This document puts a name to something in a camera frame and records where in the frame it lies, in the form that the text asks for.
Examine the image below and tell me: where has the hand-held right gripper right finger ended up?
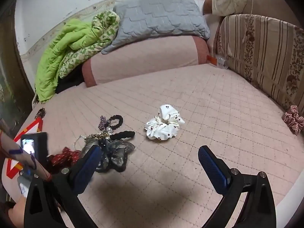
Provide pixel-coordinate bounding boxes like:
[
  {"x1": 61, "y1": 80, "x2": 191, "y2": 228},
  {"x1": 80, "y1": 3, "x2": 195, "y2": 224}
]
[{"x1": 198, "y1": 145, "x2": 277, "y2": 228}]

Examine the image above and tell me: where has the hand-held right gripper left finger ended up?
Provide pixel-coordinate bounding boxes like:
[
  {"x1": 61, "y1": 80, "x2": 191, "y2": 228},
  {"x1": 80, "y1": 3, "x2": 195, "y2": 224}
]
[{"x1": 24, "y1": 145, "x2": 102, "y2": 228}]

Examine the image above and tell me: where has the red-bordered white tray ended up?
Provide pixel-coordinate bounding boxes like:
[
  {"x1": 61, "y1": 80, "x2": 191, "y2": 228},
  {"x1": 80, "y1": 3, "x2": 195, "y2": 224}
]
[{"x1": 6, "y1": 119, "x2": 45, "y2": 180}]

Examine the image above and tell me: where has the red dotted scrunchie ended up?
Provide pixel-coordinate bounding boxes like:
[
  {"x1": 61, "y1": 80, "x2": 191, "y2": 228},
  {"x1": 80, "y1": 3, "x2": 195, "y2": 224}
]
[{"x1": 47, "y1": 147, "x2": 82, "y2": 174}]

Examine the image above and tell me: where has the pearl bracelet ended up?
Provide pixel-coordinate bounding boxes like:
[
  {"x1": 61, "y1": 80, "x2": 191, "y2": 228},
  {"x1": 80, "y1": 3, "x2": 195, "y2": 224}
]
[{"x1": 72, "y1": 134, "x2": 88, "y2": 150}]

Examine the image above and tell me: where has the grey sheer scrunchie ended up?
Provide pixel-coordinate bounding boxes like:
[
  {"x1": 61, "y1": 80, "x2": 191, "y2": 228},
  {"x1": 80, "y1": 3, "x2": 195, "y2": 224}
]
[{"x1": 82, "y1": 138, "x2": 136, "y2": 173}]

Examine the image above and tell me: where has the leopard print hair tie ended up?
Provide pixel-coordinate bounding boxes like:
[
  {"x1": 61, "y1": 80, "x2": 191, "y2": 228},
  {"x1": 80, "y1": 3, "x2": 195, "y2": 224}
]
[{"x1": 87, "y1": 133, "x2": 110, "y2": 143}]

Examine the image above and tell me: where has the fluffy black hair tie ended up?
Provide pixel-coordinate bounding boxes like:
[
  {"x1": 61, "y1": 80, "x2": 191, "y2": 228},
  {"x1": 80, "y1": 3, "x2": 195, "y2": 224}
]
[{"x1": 110, "y1": 131, "x2": 136, "y2": 140}]

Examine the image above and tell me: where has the person's left hand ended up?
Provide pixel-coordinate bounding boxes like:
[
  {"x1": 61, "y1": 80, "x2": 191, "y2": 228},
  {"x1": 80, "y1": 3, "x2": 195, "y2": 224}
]
[{"x1": 8, "y1": 195, "x2": 26, "y2": 227}]

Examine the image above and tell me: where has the beige stick with blue marks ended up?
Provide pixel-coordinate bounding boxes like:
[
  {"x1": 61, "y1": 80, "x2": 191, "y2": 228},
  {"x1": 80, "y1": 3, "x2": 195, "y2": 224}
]
[{"x1": 0, "y1": 129, "x2": 52, "y2": 181}]

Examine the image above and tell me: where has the white printed scrunchie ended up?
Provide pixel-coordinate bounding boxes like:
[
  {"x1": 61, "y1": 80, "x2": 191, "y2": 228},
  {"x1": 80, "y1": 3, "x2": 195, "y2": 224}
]
[{"x1": 144, "y1": 104, "x2": 186, "y2": 140}]

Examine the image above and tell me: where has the black cloth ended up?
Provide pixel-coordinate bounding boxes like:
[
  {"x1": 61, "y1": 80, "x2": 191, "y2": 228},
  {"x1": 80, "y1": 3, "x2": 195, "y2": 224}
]
[{"x1": 56, "y1": 64, "x2": 86, "y2": 93}]

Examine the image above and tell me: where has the red plaid scrunchie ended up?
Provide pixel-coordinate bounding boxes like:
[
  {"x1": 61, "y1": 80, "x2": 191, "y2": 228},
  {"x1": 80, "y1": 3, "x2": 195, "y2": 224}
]
[{"x1": 283, "y1": 105, "x2": 304, "y2": 136}]

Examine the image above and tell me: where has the green quilted blanket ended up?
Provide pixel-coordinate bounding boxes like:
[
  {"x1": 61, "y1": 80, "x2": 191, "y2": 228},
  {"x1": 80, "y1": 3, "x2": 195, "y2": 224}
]
[{"x1": 35, "y1": 18, "x2": 100, "y2": 104}]

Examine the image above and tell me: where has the orange and clear plastic item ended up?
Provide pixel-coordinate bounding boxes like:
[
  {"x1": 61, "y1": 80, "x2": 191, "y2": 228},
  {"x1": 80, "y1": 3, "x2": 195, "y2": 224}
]
[{"x1": 207, "y1": 55, "x2": 228, "y2": 70}]

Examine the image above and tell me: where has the pink bolster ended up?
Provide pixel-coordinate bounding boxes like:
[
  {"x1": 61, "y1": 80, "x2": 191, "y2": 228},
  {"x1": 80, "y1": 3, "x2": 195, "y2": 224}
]
[{"x1": 82, "y1": 35, "x2": 212, "y2": 88}]

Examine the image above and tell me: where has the striped floral cushion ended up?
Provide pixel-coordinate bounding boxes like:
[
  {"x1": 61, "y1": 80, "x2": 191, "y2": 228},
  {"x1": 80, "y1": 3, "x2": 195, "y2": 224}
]
[{"x1": 215, "y1": 14, "x2": 304, "y2": 111}]

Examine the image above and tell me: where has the green floral blanket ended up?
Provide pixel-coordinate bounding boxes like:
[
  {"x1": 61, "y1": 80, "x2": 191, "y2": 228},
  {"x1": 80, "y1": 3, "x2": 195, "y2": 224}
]
[{"x1": 58, "y1": 11, "x2": 120, "y2": 79}]

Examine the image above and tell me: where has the grey quilted pillow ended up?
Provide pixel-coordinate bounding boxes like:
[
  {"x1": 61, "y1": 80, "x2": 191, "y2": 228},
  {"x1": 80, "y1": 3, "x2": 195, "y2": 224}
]
[{"x1": 102, "y1": 0, "x2": 211, "y2": 55}]

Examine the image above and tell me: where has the purple beaded hair tie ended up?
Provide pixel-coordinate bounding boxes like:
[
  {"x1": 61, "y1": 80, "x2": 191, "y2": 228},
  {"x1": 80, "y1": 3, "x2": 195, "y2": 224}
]
[{"x1": 98, "y1": 115, "x2": 113, "y2": 133}]

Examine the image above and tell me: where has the thin black hair tie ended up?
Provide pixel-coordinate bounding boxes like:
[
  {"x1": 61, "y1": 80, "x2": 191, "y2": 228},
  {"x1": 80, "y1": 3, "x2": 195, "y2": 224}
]
[{"x1": 108, "y1": 115, "x2": 124, "y2": 130}]

